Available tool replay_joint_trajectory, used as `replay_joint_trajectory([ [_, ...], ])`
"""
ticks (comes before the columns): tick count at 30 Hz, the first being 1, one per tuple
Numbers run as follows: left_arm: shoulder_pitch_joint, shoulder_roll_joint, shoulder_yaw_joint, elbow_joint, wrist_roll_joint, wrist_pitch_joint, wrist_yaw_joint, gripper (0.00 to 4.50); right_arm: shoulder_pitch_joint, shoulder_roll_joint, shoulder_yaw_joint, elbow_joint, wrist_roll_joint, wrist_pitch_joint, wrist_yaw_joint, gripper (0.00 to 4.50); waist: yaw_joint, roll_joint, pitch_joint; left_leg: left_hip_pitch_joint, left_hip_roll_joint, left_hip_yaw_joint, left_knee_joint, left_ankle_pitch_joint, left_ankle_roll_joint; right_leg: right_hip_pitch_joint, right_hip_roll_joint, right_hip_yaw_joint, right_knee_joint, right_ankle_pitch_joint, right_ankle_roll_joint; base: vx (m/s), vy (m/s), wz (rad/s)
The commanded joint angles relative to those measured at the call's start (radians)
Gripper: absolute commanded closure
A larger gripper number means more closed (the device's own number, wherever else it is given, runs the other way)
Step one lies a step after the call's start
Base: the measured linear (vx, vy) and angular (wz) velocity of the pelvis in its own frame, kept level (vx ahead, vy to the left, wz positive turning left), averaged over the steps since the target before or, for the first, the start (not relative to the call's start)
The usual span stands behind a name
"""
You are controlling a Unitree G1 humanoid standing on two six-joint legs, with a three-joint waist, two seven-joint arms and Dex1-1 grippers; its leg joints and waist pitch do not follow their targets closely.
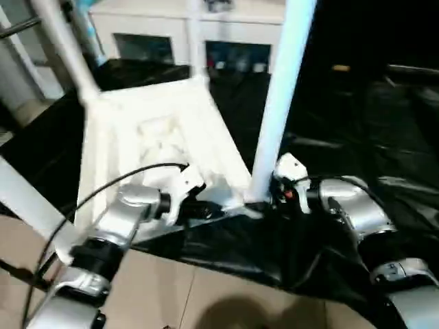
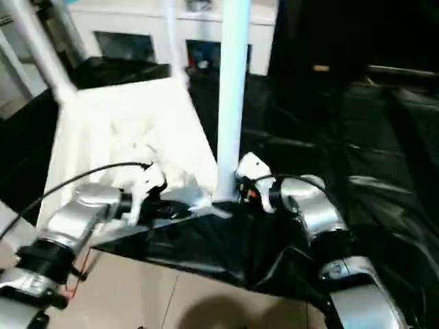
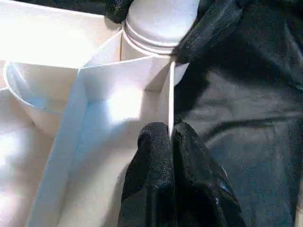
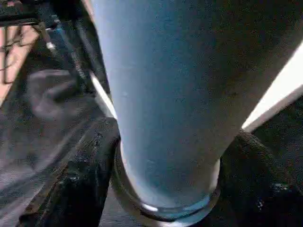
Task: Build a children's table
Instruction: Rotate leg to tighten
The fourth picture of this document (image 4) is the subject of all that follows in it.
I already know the white plastic table leg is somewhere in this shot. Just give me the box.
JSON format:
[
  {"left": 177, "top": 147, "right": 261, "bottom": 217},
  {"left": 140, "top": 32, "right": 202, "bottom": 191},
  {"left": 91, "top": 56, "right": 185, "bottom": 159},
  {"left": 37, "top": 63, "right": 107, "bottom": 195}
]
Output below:
[{"left": 91, "top": 0, "right": 303, "bottom": 226}]

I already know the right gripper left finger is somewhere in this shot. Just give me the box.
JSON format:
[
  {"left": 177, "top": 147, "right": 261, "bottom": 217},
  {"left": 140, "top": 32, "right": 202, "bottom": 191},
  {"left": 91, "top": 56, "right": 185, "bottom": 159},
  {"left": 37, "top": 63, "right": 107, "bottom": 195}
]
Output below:
[{"left": 18, "top": 117, "right": 122, "bottom": 227}]

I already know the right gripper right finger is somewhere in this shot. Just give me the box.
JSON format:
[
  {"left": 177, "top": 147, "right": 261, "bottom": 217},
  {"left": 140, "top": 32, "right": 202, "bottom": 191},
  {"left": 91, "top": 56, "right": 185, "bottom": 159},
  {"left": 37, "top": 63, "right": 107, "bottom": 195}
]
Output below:
[{"left": 212, "top": 129, "right": 303, "bottom": 227}]

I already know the white plastic table top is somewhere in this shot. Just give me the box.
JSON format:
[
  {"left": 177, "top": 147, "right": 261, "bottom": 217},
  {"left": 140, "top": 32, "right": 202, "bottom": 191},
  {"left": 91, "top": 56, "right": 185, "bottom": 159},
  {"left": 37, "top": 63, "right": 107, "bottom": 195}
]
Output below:
[{"left": 241, "top": 37, "right": 303, "bottom": 133}]

